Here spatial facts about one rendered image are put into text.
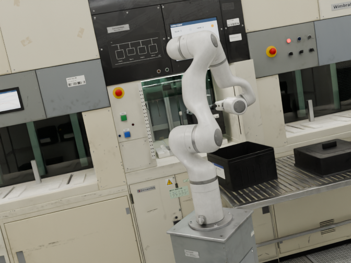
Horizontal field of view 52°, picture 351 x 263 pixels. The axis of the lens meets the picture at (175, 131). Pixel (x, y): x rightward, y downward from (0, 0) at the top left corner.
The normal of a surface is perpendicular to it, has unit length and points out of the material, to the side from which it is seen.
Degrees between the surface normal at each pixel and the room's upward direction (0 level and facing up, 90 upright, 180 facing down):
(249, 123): 90
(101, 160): 90
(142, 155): 90
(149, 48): 90
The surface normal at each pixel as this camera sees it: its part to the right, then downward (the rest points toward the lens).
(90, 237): 0.17, 0.13
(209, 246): -0.57, 0.24
